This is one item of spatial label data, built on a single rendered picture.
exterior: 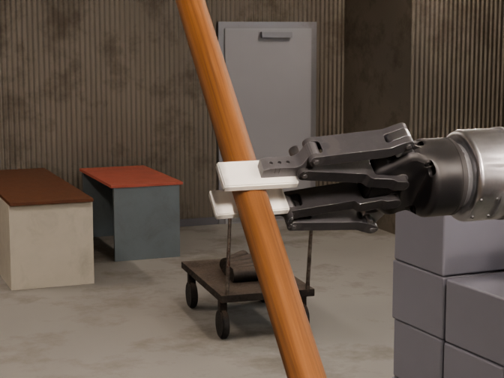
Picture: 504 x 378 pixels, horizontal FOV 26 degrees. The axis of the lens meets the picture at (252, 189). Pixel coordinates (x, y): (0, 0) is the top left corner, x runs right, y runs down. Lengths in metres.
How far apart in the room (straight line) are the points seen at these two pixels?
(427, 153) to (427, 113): 10.04
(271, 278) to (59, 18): 10.35
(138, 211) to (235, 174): 9.03
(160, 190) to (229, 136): 9.01
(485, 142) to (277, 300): 0.27
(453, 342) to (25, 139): 7.06
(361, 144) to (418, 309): 4.11
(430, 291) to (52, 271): 4.72
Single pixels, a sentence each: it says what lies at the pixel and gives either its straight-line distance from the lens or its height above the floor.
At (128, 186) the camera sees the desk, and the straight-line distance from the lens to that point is 9.91.
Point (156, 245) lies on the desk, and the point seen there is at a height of 0.12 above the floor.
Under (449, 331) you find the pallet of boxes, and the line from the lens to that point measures 4.89.
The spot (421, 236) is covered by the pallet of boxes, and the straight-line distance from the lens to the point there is 5.00.
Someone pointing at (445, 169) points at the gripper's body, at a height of 1.97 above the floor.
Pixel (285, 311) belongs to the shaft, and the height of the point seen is 1.87.
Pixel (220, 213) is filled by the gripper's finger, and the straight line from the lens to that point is 0.98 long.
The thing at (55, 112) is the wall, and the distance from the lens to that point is 11.24.
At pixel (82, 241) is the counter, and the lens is 9.11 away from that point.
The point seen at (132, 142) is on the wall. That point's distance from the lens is 11.45.
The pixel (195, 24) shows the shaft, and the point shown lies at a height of 2.10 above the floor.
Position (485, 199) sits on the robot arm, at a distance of 1.04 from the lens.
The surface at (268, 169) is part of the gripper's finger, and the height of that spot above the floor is 1.97.
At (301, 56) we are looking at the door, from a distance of 11.98.
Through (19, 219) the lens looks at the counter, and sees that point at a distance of 8.97.
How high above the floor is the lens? 2.09
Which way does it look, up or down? 8 degrees down
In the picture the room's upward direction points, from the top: straight up
